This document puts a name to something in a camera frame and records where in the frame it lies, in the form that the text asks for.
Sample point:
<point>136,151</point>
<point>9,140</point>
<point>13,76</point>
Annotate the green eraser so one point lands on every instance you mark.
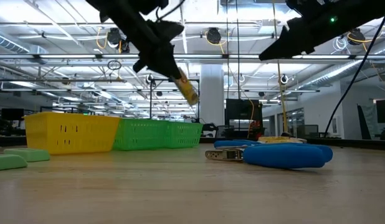
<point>29,154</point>
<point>7,161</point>

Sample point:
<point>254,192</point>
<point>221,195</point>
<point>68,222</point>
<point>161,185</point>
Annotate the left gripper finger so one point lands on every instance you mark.
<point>163,60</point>
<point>166,31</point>

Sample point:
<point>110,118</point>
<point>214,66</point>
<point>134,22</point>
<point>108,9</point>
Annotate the green plastic basket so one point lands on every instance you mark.
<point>139,135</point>
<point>184,135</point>

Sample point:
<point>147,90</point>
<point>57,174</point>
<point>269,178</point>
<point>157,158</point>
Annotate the white building pillar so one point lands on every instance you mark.
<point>212,93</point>

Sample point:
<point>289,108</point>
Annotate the yellow plastic basket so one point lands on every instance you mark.
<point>71,133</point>

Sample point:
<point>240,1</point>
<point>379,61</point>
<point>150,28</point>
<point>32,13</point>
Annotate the silver ventilation duct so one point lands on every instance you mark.
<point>335,73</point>

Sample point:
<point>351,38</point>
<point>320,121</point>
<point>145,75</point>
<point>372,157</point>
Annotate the black computer monitor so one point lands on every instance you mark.
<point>12,114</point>
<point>384,111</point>

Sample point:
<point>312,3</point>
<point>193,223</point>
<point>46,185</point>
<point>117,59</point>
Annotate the black equipment rack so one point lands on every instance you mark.
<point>242,115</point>

